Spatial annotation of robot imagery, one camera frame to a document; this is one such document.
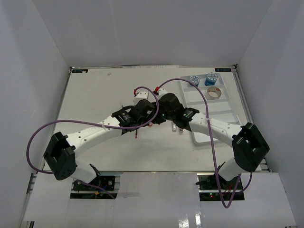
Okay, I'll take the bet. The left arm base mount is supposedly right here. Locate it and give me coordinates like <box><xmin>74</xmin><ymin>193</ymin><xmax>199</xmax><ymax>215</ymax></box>
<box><xmin>70</xmin><ymin>172</ymin><xmax>122</xmax><ymax>200</ymax></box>

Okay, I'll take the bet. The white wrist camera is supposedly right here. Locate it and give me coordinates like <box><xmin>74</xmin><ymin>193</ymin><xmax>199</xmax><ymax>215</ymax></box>
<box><xmin>154</xmin><ymin>87</ymin><xmax>168</xmax><ymax>99</ymax></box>
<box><xmin>133</xmin><ymin>91</ymin><xmax>149</xmax><ymax>105</ymax></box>

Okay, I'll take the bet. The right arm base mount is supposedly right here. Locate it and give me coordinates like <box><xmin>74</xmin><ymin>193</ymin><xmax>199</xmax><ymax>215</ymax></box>
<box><xmin>196</xmin><ymin>174</ymin><xmax>245</xmax><ymax>201</ymax></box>

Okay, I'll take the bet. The right black table label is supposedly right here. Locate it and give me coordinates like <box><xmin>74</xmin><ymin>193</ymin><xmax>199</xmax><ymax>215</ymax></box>
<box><xmin>215</xmin><ymin>68</ymin><xmax>232</xmax><ymax>72</ymax></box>

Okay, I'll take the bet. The brown packing tape roll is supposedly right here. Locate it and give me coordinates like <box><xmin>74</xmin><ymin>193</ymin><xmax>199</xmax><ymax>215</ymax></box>
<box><xmin>207</xmin><ymin>86</ymin><xmax>222</xmax><ymax>100</ymax></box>

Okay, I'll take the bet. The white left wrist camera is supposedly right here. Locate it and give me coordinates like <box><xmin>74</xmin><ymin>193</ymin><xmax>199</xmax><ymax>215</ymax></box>
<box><xmin>133</xmin><ymin>91</ymin><xmax>149</xmax><ymax>105</ymax></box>

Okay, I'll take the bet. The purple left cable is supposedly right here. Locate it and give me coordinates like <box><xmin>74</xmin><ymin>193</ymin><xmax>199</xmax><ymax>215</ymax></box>
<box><xmin>28</xmin><ymin>85</ymin><xmax>160</xmax><ymax>200</ymax></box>

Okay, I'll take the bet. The black table label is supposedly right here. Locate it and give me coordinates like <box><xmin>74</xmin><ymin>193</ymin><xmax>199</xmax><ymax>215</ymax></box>
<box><xmin>215</xmin><ymin>68</ymin><xmax>232</xmax><ymax>72</ymax></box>
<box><xmin>71</xmin><ymin>69</ymin><xmax>88</xmax><ymax>74</ymax></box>

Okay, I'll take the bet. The purple cable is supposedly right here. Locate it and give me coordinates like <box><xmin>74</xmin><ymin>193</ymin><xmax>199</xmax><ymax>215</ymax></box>
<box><xmin>28</xmin><ymin>85</ymin><xmax>160</xmax><ymax>200</ymax></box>
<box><xmin>154</xmin><ymin>78</ymin><xmax>253</xmax><ymax>209</ymax></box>

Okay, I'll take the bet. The white compartment tray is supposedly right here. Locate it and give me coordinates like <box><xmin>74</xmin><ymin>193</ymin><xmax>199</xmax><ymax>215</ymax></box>
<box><xmin>179</xmin><ymin>73</ymin><xmax>240</xmax><ymax>145</ymax></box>

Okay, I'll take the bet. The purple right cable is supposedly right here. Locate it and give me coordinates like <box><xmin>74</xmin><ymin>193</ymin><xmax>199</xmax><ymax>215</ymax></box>
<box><xmin>154</xmin><ymin>78</ymin><xmax>253</xmax><ymax>209</ymax></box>

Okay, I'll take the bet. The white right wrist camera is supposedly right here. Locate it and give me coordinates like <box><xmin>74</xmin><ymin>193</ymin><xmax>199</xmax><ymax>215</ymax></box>
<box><xmin>154</xmin><ymin>87</ymin><xmax>168</xmax><ymax>99</ymax></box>

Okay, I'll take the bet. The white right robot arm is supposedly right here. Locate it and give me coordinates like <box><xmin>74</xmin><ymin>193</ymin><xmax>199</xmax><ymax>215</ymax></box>
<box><xmin>155</xmin><ymin>93</ymin><xmax>270</xmax><ymax>190</ymax></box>

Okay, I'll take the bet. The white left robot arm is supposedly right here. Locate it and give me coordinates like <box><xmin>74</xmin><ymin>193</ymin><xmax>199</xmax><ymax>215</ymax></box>
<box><xmin>43</xmin><ymin>99</ymin><xmax>157</xmax><ymax>190</ymax></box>

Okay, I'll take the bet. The left black table label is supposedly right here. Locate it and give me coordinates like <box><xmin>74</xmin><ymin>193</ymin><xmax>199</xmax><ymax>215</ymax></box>
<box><xmin>71</xmin><ymin>69</ymin><xmax>88</xmax><ymax>74</ymax></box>

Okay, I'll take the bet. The blue tape roll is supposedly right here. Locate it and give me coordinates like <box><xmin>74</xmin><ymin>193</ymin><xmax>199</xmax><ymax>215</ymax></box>
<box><xmin>204</xmin><ymin>72</ymin><xmax>218</xmax><ymax>86</ymax></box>
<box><xmin>188</xmin><ymin>75</ymin><xmax>200</xmax><ymax>87</ymax></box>

